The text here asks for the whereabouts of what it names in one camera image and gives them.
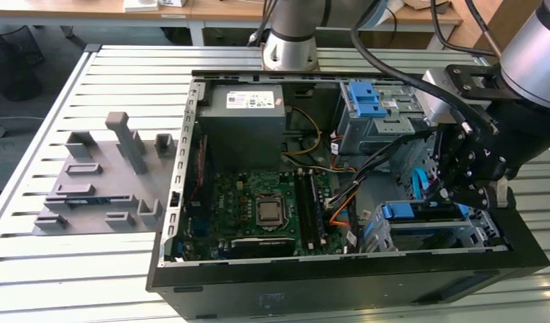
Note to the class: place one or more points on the white box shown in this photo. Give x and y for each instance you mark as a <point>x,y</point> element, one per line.
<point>142,6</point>
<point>174,2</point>

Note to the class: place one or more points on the silver CPU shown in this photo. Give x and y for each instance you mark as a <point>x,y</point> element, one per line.
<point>270,211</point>

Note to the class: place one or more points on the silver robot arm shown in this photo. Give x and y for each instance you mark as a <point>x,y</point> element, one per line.
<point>287,50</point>

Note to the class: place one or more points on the metal disk bay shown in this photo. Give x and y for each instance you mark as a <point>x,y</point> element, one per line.
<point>429,227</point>

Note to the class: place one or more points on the grey parts rack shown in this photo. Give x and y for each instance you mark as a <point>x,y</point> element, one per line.
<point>108,181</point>

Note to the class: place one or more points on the black graphics card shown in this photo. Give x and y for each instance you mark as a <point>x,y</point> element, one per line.
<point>263,247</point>

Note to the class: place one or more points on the grey power supply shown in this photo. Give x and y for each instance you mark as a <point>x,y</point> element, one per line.
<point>243,141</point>

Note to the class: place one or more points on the blue drive latch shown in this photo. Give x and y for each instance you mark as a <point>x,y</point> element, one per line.
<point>366,101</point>

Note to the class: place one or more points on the wooden desk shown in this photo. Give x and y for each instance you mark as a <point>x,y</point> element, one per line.
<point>78,8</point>
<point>221,10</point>

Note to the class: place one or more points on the metal drive cage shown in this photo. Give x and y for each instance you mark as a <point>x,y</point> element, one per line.
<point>391,126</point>

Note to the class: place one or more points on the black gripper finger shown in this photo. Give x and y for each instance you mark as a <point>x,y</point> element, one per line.
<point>464,161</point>
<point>478,196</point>

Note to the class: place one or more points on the wooden cabinet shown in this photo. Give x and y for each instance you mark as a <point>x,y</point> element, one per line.
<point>504,17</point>

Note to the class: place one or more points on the black PC case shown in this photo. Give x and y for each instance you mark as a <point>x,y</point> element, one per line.
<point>302,292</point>

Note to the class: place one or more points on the green motherboard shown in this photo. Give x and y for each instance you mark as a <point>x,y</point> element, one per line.
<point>274,181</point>

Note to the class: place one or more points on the black case fan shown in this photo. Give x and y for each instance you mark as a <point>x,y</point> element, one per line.
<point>195,175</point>

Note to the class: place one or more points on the brown cardboard piece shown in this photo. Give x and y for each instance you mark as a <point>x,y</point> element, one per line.
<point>421,4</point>

